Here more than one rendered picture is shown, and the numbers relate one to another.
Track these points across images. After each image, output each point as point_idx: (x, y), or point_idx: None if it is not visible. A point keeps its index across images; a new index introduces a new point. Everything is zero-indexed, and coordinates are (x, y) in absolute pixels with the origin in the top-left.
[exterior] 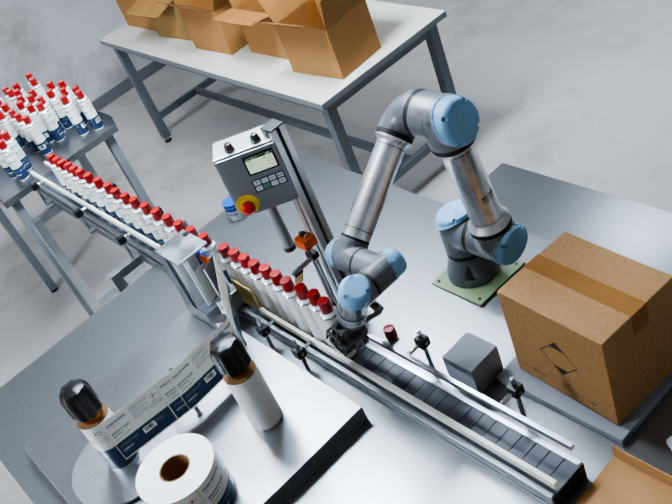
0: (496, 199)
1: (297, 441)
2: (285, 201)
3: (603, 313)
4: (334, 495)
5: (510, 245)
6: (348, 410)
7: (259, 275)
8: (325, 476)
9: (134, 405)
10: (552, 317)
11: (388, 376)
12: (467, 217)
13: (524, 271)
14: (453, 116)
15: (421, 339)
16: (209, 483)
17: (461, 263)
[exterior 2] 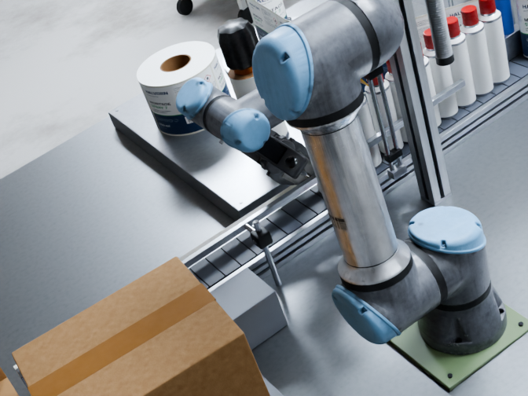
0: (352, 242)
1: (223, 166)
2: None
3: (55, 360)
4: (163, 213)
5: (341, 304)
6: (240, 199)
7: (424, 50)
8: (190, 203)
9: (265, 12)
10: (88, 309)
11: (269, 229)
12: (412, 240)
13: (191, 284)
14: (260, 58)
15: (254, 232)
16: (151, 93)
17: None
